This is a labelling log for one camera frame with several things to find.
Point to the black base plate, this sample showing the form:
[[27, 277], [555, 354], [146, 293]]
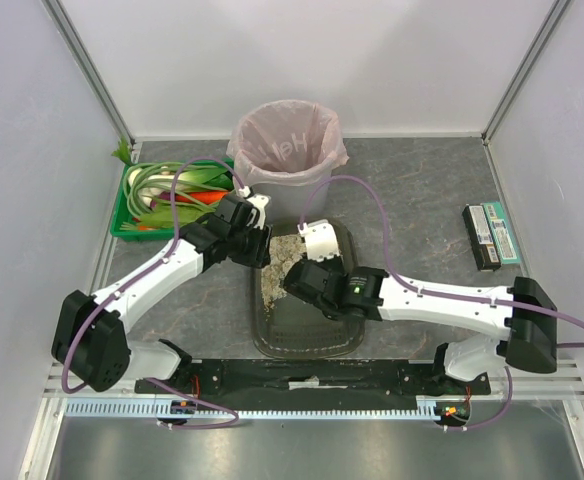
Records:
[[218, 379]]

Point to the white slotted cable duct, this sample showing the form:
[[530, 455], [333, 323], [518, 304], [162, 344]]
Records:
[[169, 408]]

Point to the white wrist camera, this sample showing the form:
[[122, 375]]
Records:
[[320, 240], [258, 204]]

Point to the pink plastic bin liner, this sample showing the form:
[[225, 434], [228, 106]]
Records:
[[287, 142]]

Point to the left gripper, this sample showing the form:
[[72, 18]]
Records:
[[258, 245]]

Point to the purple vegetable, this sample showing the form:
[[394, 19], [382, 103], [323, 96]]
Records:
[[164, 199]]

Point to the pile of pellet cat litter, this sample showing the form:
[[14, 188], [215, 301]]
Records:
[[285, 251]]

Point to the teal cardboard box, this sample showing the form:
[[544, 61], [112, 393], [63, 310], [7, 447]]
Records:
[[502, 233]]

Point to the bundle of green onions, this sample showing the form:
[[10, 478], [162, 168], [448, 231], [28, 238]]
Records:
[[147, 182]]

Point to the dark translucent litter box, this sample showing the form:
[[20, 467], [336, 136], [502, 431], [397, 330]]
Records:
[[285, 327]]

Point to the green plastic crate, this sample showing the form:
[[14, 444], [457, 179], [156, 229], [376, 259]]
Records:
[[122, 225]]

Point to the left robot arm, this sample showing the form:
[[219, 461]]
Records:
[[91, 340]]

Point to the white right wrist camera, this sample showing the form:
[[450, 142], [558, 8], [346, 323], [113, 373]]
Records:
[[320, 240]]

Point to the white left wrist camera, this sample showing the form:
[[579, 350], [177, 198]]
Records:
[[258, 204]]

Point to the black cardboard box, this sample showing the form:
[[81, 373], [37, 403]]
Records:
[[482, 243]]

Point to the orange carrot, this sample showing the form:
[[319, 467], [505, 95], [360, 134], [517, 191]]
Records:
[[203, 197]]

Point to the grey trash bin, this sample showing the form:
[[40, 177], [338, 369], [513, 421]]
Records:
[[287, 202]]

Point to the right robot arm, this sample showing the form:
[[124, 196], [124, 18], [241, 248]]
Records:
[[512, 326]]

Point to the green leafy vegetable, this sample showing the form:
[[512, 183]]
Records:
[[123, 152]]

